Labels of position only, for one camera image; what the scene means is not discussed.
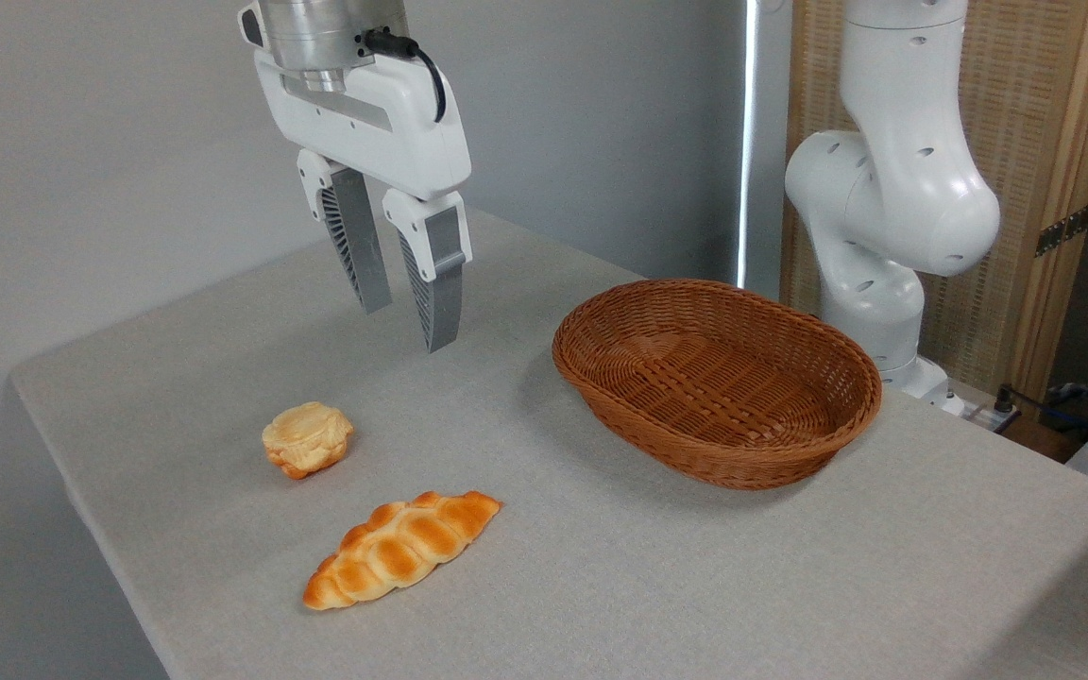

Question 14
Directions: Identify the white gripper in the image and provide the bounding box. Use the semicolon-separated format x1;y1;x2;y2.
253;47;474;354

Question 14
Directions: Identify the long braided bread loaf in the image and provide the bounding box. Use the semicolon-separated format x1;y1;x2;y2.
302;490;504;611

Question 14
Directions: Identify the small round bread bun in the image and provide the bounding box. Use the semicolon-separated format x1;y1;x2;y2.
261;401;355;481

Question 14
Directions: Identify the brown oval wicker basket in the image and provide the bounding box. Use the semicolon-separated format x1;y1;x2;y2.
552;279;884;491

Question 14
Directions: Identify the white power strip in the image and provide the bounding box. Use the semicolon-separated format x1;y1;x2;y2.
964;400;1023;434

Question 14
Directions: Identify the wooden rattan folding screen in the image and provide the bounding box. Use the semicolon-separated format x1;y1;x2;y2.
780;0;1088;407

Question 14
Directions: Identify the brown wooden board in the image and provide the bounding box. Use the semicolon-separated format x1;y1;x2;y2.
1005;416;1085;465

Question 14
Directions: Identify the dark metal screen hinge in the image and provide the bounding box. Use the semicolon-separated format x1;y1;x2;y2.
1035;203;1088;258

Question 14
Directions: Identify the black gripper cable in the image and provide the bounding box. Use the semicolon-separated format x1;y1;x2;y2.
363;28;449;124

